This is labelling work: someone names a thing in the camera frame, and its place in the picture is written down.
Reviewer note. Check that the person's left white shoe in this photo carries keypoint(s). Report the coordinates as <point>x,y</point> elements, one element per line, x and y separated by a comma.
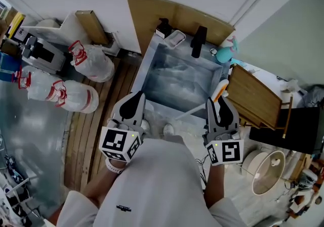
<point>144,125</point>

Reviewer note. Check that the black faucet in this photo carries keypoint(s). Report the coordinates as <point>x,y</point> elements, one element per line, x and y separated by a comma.
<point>198,42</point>

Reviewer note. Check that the person's right forearm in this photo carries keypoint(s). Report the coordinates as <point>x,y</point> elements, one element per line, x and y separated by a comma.
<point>214,185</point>

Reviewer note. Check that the white floor fan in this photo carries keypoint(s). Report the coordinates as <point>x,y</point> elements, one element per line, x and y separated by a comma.
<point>265,170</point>

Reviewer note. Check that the white board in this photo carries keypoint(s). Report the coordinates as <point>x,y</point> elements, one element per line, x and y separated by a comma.
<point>50,25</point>

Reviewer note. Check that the wooden pallet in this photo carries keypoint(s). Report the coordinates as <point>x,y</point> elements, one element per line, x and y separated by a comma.
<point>83,132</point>

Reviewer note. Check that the person's right white shoe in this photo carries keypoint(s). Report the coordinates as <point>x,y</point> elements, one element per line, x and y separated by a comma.
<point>168,129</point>

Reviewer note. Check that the yellow box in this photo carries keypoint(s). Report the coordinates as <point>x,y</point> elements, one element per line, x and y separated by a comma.
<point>16,25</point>

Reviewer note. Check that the black cabinet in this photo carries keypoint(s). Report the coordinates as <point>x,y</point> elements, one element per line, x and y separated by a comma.
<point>298,130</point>

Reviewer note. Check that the black soap dispenser bottle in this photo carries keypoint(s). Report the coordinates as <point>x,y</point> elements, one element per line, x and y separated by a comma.
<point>163,28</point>

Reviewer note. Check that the wooden chair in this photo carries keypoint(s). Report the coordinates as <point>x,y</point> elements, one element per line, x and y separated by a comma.
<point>253,97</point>

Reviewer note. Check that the grey bag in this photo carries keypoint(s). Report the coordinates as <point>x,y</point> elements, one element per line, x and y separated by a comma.
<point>314,95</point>

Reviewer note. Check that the person's left forearm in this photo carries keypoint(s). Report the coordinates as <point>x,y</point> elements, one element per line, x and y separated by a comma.
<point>98,188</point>

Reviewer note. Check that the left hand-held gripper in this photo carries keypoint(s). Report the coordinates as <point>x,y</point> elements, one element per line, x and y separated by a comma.
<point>116,142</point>

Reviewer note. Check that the white orange squeegee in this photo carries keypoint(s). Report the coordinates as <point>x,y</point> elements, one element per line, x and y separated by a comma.
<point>220,89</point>

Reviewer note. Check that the teal spray bottle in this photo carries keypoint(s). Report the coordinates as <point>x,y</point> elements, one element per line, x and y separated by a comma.
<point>225,54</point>

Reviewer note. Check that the narrow cardboard box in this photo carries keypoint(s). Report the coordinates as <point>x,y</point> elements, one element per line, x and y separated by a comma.
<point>92,26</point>

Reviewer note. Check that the white wristband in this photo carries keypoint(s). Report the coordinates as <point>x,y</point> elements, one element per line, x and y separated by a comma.
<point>114,167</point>

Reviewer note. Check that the metal sink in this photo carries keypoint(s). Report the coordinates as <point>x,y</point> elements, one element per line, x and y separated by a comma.
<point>177,82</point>

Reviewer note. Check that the person's white shirt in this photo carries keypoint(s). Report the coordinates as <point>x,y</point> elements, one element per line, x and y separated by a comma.
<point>157,183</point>

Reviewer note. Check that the clear soap dish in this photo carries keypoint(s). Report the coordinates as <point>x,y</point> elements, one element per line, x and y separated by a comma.
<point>174,39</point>

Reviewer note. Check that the blue wrapped stack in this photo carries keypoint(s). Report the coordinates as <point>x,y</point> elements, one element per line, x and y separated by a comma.
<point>8,68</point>

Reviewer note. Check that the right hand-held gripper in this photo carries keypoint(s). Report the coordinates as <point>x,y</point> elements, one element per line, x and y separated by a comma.
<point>227,150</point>

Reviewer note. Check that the silver black machine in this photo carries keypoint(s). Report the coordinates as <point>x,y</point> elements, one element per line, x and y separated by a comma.
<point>45,55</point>

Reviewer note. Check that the person's white shoe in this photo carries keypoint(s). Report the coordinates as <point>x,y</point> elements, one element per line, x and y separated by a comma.
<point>144,125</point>
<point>168,129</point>

